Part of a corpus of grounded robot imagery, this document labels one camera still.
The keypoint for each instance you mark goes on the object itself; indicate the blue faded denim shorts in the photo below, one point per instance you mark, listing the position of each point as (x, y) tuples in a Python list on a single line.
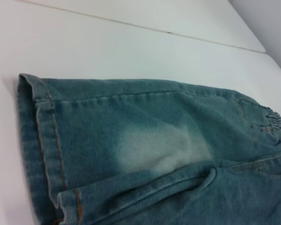
[(168, 159)]

